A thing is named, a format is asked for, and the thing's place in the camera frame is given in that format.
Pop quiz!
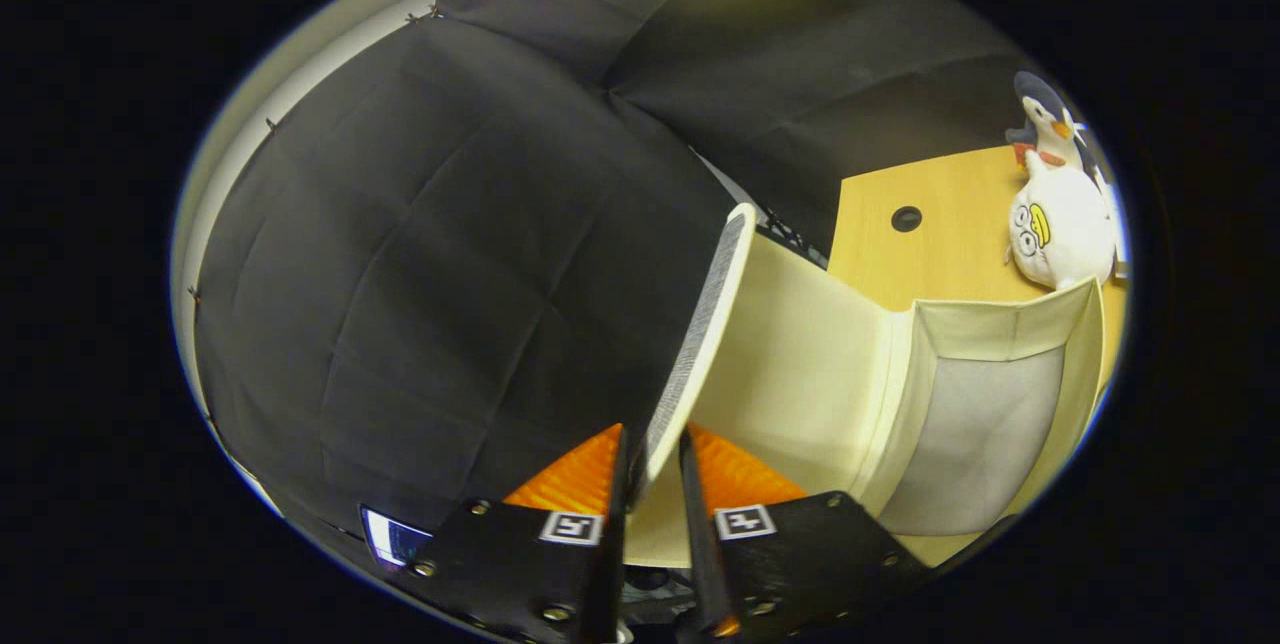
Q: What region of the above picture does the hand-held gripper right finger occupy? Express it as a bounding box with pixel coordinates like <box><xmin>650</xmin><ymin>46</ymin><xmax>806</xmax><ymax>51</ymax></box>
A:
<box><xmin>678</xmin><ymin>422</ymin><xmax>931</xmax><ymax>640</ymax></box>

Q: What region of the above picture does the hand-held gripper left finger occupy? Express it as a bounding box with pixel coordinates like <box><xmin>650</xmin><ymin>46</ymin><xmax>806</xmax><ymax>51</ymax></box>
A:
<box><xmin>410</xmin><ymin>424</ymin><xmax>629</xmax><ymax>644</ymax></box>

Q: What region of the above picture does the beige fabric storage box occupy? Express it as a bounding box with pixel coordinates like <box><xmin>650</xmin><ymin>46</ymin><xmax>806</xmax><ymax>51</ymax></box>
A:
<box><xmin>622</xmin><ymin>202</ymin><xmax>1106</xmax><ymax>570</ymax></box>

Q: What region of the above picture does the white round plush toy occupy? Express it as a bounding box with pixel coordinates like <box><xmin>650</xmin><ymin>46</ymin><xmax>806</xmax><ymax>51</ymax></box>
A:
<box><xmin>1005</xmin><ymin>159</ymin><xmax>1119</xmax><ymax>292</ymax></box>

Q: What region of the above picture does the penguin plush toy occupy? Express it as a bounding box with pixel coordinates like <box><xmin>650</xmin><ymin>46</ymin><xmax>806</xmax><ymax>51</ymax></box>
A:
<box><xmin>1005</xmin><ymin>71</ymin><xmax>1101</xmax><ymax>175</ymax></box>

